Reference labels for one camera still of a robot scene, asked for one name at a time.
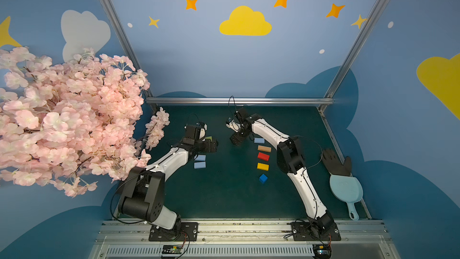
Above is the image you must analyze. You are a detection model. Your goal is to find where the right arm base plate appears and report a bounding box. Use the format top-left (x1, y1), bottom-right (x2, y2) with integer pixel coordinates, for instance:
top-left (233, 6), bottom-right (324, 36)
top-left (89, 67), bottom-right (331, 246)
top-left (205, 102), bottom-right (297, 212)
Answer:
top-left (289, 221), bottom-right (341, 242)

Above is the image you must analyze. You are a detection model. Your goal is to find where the aluminium back frame bar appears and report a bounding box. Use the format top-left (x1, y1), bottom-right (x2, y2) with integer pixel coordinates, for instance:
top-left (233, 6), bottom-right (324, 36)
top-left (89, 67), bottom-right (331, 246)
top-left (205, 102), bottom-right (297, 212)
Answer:
top-left (146, 97), bottom-right (334, 106)

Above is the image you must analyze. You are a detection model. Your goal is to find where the black rubber glove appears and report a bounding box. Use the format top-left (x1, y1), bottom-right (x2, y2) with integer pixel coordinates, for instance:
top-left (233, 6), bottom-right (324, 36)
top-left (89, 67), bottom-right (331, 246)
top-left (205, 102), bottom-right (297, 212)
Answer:
top-left (322, 149), bottom-right (352, 176)

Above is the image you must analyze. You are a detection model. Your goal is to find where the natural wood block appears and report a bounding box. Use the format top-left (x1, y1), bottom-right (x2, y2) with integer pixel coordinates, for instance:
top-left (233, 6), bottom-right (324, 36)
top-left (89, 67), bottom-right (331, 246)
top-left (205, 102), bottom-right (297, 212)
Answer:
top-left (258, 145), bottom-right (272, 153)

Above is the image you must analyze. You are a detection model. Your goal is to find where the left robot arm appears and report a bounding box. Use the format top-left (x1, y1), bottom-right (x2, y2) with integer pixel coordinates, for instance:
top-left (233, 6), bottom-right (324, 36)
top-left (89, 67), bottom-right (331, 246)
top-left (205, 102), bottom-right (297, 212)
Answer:
top-left (117, 138), bottom-right (219, 231)

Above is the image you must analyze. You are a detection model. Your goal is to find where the red rectangular block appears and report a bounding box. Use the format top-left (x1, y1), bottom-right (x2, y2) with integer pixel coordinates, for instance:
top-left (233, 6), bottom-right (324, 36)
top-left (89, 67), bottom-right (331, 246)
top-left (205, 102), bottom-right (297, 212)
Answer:
top-left (257, 152), bottom-right (270, 161)

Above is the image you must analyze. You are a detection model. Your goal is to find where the right controller board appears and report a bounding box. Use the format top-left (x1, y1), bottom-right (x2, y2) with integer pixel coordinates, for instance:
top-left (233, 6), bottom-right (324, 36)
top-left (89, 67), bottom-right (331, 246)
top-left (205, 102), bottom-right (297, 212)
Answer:
top-left (313, 245), bottom-right (332, 259)

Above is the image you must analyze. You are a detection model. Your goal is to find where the controller board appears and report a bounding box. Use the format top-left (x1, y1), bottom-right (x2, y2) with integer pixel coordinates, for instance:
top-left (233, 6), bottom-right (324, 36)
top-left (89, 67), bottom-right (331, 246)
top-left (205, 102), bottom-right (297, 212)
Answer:
top-left (161, 245), bottom-right (183, 255)
top-left (313, 245), bottom-right (332, 259)

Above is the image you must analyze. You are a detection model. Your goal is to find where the aluminium front rail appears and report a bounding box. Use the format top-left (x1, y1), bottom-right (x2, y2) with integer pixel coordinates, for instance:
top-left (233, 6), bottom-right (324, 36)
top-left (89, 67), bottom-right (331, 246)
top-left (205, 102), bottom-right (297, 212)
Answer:
top-left (89, 219), bottom-right (400, 259)

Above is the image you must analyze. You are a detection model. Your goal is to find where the light blue block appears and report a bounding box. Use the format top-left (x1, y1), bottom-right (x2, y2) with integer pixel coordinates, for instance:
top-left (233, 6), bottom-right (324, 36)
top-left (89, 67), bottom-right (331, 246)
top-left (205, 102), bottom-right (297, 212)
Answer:
top-left (194, 161), bottom-right (206, 169)
top-left (194, 155), bottom-right (206, 162)
top-left (253, 137), bottom-right (265, 144)

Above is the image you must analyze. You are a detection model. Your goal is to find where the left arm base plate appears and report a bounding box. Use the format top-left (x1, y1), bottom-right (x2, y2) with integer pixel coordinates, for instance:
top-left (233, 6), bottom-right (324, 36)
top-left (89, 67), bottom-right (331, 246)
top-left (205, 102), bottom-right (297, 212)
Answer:
top-left (148, 221), bottom-right (199, 242)

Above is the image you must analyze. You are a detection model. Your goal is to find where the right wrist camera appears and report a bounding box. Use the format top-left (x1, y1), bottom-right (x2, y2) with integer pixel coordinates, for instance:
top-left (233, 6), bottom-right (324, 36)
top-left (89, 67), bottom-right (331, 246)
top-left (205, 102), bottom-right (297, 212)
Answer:
top-left (226, 118), bottom-right (240, 133)

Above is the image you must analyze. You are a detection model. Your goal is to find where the pink cherry blossom tree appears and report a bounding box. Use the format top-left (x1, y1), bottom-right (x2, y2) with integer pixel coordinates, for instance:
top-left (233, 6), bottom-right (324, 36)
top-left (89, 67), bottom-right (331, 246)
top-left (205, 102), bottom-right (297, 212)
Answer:
top-left (1, 47), bottom-right (170, 197)

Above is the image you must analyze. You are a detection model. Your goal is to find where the blue cube block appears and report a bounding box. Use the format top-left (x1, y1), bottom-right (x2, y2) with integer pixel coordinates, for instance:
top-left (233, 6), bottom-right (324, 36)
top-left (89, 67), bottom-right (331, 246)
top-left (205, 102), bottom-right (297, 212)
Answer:
top-left (259, 174), bottom-right (268, 184)

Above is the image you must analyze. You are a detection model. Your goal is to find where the yellow rectangular block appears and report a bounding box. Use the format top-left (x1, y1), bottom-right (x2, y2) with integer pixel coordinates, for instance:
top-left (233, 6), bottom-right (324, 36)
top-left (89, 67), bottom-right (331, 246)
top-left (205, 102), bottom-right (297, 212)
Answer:
top-left (257, 163), bottom-right (270, 171)

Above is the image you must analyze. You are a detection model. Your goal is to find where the left controller board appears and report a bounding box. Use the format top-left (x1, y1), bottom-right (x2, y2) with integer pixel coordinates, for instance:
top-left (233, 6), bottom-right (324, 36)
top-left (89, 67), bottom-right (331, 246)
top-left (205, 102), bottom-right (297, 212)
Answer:
top-left (161, 245), bottom-right (183, 255)

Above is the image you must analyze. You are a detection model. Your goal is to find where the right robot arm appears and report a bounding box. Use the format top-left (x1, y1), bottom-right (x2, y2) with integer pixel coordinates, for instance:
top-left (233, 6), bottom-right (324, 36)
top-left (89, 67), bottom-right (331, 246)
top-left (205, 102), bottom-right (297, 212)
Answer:
top-left (226, 108), bottom-right (335, 237)

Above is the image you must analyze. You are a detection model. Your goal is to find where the light blue dustpan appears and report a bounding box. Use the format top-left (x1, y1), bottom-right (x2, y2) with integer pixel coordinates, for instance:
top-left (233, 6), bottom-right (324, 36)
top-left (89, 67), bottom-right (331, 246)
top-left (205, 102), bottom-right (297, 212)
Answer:
top-left (329, 175), bottom-right (364, 221)

